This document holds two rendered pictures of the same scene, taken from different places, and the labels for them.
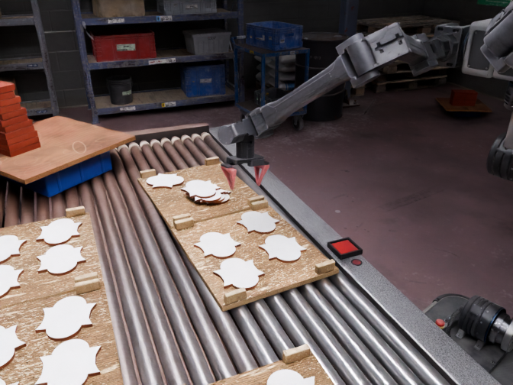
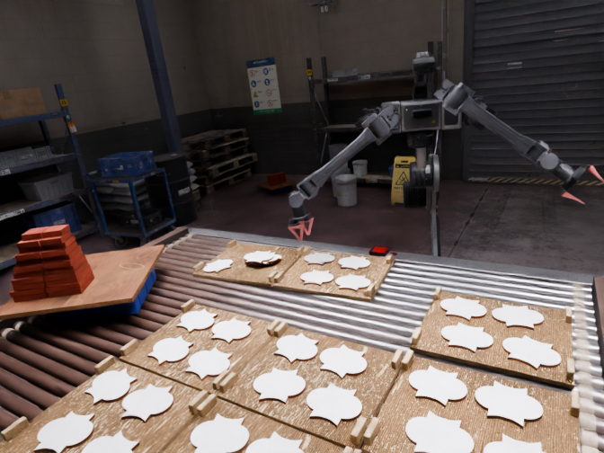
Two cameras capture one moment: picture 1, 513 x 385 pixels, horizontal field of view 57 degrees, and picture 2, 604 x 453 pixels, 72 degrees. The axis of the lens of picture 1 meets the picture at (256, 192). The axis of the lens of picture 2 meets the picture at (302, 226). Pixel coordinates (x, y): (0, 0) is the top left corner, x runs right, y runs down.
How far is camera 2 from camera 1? 1.01 m
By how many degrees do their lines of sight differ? 33
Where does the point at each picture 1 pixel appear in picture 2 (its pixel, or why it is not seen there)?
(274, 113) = (323, 177)
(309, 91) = (349, 155)
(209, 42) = (53, 186)
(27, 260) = (204, 344)
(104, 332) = (331, 341)
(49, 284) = (249, 344)
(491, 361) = not seen: hidden behind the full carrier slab
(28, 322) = (275, 364)
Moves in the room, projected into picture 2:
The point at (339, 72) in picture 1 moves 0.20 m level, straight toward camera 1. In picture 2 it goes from (368, 137) to (402, 142)
